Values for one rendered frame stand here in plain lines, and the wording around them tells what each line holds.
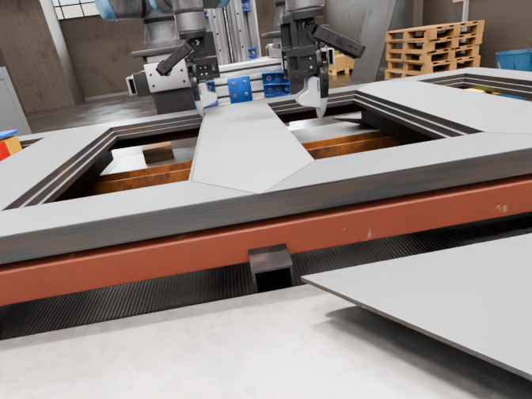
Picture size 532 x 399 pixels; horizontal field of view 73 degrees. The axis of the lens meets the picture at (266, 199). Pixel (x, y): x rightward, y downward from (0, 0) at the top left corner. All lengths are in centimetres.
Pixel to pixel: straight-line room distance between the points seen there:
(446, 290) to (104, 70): 1235
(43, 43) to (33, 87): 122
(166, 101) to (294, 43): 71
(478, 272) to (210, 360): 27
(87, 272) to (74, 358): 11
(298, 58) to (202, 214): 42
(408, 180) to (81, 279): 43
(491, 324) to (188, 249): 33
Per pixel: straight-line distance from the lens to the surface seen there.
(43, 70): 1202
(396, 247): 88
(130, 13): 146
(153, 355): 41
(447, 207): 54
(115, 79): 1250
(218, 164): 58
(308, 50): 76
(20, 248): 53
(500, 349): 34
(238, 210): 45
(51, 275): 53
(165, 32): 146
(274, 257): 45
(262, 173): 50
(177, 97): 137
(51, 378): 44
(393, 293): 37
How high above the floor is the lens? 102
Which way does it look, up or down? 24 degrees down
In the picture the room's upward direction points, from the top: 8 degrees counter-clockwise
